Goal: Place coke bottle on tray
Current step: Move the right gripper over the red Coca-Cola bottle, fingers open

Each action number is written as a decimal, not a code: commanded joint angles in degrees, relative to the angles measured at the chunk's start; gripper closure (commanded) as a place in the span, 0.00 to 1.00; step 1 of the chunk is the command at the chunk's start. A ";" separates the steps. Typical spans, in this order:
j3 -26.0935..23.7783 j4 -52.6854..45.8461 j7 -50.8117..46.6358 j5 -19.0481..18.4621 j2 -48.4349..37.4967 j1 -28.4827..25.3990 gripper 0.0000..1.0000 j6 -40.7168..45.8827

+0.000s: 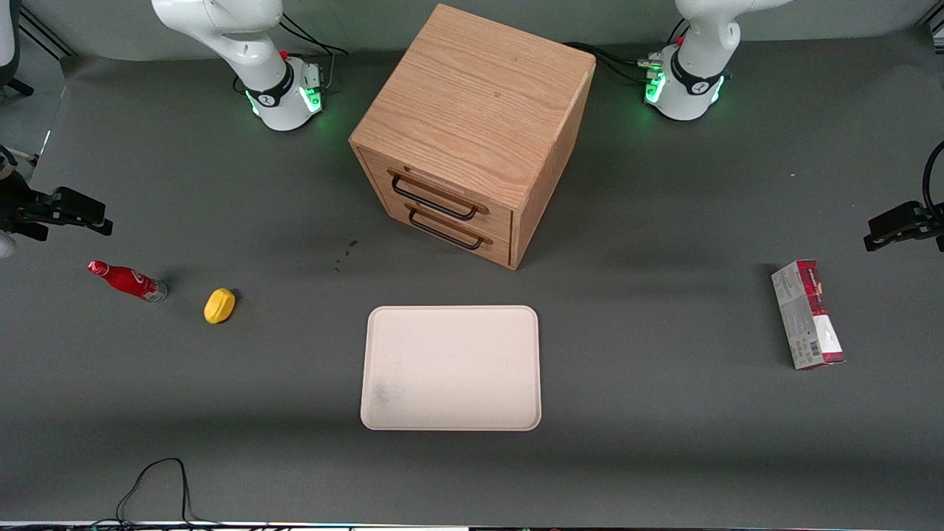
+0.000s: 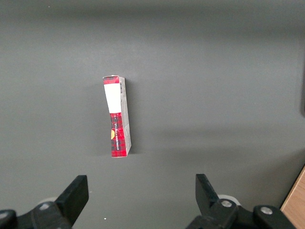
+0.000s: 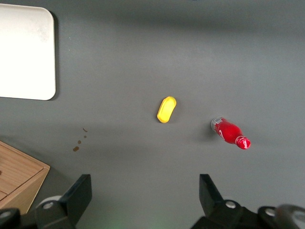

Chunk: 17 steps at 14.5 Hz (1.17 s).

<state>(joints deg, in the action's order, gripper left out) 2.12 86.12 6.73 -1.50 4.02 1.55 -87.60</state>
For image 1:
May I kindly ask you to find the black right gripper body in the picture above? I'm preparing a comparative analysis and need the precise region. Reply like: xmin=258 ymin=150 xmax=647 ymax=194
xmin=0 ymin=145 xmax=35 ymax=244

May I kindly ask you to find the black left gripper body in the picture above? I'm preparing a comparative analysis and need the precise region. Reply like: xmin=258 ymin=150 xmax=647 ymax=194
xmin=917 ymin=205 xmax=944 ymax=253

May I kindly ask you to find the red coke bottle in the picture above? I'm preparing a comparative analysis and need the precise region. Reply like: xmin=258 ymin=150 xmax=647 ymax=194
xmin=87 ymin=260 xmax=169 ymax=304

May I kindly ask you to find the cream plastic tray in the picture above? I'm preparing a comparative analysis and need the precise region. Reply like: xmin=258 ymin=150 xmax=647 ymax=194
xmin=360 ymin=305 xmax=543 ymax=432

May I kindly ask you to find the grey and red carton box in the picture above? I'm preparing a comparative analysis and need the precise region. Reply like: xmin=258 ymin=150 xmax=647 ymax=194
xmin=771 ymin=259 xmax=846 ymax=371

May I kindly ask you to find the yellow lemon toy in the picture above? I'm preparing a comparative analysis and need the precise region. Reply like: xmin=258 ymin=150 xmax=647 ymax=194
xmin=204 ymin=288 xmax=237 ymax=325

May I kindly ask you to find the wooden drawer cabinet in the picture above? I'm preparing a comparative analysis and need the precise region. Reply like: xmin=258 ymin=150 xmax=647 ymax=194
xmin=348 ymin=3 xmax=597 ymax=271

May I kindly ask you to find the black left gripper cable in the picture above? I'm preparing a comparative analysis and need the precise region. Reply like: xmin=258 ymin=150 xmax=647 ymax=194
xmin=922 ymin=140 xmax=944 ymax=216

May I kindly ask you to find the black frame rail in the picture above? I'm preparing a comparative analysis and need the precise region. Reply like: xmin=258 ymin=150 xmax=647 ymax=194
xmin=18 ymin=6 xmax=77 ymax=61

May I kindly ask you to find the black right arm base cable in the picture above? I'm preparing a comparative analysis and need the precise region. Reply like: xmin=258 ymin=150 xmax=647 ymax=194
xmin=277 ymin=13 xmax=350 ymax=91

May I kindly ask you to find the black arm base cable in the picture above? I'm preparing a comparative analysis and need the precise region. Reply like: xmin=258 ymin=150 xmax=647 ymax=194
xmin=277 ymin=13 xmax=350 ymax=91
xmin=563 ymin=21 xmax=691 ymax=83

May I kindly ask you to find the thin black looped cable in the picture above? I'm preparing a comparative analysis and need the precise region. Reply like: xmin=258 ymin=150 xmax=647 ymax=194
xmin=88 ymin=457 xmax=244 ymax=529

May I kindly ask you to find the black left arm base cable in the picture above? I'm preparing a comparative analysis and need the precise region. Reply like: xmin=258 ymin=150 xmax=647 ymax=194
xmin=563 ymin=21 xmax=691 ymax=83

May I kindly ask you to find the long black drawer handle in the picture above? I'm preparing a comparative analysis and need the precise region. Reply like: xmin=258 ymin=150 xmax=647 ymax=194
xmin=388 ymin=170 xmax=490 ymax=221

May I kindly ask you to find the short black drawer handle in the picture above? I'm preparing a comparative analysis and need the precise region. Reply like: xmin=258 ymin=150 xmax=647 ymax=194
xmin=406 ymin=206 xmax=494 ymax=251

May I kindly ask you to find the wooden drawer with long handle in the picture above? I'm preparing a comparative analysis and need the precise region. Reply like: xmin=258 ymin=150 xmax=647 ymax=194
xmin=361 ymin=150 xmax=515 ymax=238

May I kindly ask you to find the wooden drawer with short handle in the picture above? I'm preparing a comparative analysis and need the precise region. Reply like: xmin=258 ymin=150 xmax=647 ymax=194
xmin=382 ymin=198 xmax=513 ymax=268

